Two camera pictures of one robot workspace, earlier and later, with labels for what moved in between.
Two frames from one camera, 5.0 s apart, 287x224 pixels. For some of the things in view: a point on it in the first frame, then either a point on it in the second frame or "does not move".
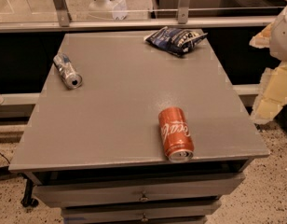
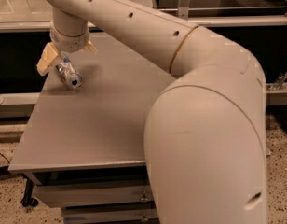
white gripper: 283,36 to 70,43
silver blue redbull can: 69,75 does not move
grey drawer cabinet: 94,152 does not move
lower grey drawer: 188,213 does not move
